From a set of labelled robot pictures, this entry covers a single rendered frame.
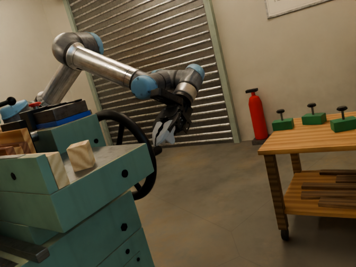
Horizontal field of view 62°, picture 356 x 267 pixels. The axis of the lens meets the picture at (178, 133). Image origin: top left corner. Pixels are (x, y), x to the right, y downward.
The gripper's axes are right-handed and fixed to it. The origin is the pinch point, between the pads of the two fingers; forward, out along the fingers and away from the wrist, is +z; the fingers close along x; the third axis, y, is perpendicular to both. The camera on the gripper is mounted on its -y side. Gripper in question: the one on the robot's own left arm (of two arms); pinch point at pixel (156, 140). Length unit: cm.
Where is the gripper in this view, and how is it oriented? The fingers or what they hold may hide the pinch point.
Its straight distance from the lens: 87.6
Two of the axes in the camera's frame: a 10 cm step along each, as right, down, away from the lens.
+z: -3.4, 7.5, -5.7
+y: 4.9, 6.6, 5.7
